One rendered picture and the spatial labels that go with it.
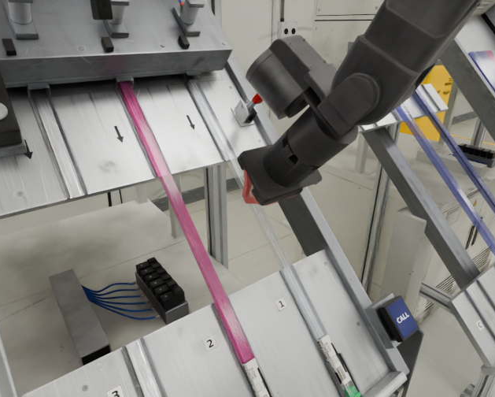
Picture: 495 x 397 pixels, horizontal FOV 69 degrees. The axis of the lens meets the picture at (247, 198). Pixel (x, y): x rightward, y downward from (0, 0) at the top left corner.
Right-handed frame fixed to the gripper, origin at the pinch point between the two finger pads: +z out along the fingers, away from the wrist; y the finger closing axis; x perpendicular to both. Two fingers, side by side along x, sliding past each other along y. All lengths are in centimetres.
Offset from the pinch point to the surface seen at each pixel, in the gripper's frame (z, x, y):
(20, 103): 2.1, -20.8, 24.3
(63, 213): 176, -68, 3
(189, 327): 0.4, 12.7, 15.6
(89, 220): 70, -26, 10
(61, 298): 39.6, -1.5, 24.8
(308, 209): -0.3, 5.0, -8.1
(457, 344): 62, 69, -102
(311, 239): 2.1, 9.1, -8.2
